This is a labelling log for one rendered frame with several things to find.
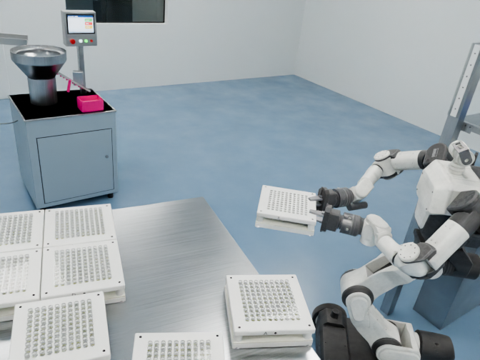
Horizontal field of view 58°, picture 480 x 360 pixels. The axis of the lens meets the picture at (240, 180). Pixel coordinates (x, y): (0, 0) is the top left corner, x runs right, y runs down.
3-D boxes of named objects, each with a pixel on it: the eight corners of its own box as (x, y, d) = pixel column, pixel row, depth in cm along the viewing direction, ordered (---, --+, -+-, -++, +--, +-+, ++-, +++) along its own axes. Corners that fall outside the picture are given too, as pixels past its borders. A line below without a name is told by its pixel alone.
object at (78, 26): (71, 97, 334) (64, 11, 305) (67, 93, 341) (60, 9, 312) (101, 95, 347) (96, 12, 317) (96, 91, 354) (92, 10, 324)
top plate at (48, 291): (41, 303, 129) (40, 297, 128) (43, 252, 149) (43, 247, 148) (125, 289, 138) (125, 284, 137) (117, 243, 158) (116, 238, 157)
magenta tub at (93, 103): (82, 113, 309) (81, 101, 305) (76, 107, 317) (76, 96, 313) (104, 111, 318) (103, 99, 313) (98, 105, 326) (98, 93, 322)
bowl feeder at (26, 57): (23, 112, 298) (15, 58, 281) (12, 96, 323) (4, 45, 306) (93, 105, 325) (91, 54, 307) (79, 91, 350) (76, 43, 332)
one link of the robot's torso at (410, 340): (407, 338, 227) (415, 321, 220) (416, 371, 209) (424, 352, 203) (368, 331, 228) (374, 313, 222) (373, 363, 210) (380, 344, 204)
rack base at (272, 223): (313, 206, 201) (313, 201, 199) (313, 236, 179) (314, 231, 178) (261, 197, 203) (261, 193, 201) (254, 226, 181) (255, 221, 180)
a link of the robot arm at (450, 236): (430, 290, 151) (475, 245, 152) (415, 269, 145) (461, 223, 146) (407, 273, 161) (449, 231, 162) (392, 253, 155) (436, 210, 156)
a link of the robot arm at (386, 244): (383, 256, 172) (413, 288, 155) (371, 241, 167) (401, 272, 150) (405, 240, 171) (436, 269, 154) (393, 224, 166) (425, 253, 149)
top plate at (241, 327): (233, 336, 126) (234, 331, 125) (225, 278, 147) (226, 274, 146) (314, 333, 130) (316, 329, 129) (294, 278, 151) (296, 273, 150)
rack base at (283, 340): (232, 348, 128) (233, 343, 127) (223, 290, 149) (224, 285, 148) (311, 346, 132) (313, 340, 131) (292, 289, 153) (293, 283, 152)
